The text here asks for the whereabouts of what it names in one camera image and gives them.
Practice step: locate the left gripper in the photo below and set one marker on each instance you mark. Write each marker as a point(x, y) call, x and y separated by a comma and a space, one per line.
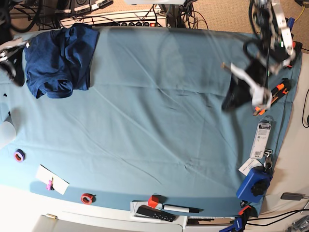
point(239, 91)

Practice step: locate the light blue table cloth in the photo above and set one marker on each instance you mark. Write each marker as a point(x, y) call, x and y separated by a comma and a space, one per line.
point(151, 123)

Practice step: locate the blue black clamp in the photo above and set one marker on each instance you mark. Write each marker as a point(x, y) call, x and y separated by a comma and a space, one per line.
point(239, 223)
point(290, 23)

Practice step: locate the white label card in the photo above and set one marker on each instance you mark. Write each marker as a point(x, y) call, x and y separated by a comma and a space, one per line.
point(248, 165)

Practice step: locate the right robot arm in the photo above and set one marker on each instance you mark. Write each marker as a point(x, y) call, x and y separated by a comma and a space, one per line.
point(5, 32)

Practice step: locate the orange black utility knife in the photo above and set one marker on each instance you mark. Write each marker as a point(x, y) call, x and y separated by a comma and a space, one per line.
point(278, 92)

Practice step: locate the blue box with knob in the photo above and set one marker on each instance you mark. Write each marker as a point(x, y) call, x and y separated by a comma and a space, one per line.
point(255, 184)

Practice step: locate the white black marker pen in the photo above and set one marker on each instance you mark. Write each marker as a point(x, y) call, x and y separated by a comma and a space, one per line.
point(181, 209)

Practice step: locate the blue black clamp bottom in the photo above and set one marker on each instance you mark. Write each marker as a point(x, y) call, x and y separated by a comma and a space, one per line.
point(239, 223)

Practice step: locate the white paper card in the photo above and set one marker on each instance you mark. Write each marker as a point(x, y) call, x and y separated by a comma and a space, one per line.
point(59, 184)

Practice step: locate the red cube block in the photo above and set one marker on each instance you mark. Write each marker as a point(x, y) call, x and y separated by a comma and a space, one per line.
point(153, 201)

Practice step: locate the red tape roll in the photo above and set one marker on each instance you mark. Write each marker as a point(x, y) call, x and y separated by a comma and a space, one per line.
point(88, 198)

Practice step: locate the purple tape roll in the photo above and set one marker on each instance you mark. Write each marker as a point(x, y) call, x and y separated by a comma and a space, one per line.
point(19, 155)

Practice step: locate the blue black clamp top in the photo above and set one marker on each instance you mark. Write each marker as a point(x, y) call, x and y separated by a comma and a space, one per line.
point(290, 23)

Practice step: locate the dark blue t-shirt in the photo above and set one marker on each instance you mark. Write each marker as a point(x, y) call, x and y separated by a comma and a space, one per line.
point(58, 61)

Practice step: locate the black remote control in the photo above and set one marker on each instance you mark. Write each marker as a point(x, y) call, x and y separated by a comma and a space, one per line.
point(155, 213)

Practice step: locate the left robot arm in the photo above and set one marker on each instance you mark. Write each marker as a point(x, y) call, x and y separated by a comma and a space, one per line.
point(269, 51)

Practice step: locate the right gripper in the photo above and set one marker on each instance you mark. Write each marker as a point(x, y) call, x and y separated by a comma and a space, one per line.
point(13, 70)

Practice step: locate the white power strip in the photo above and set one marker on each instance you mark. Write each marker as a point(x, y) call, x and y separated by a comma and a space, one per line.
point(143, 18)

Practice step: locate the small pink toy figure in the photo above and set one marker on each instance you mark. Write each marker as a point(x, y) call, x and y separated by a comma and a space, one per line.
point(49, 185)

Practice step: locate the clear blister retail package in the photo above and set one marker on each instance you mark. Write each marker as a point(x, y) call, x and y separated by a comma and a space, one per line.
point(261, 138)

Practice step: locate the black phone device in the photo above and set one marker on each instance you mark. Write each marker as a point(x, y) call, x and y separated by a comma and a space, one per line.
point(291, 196)

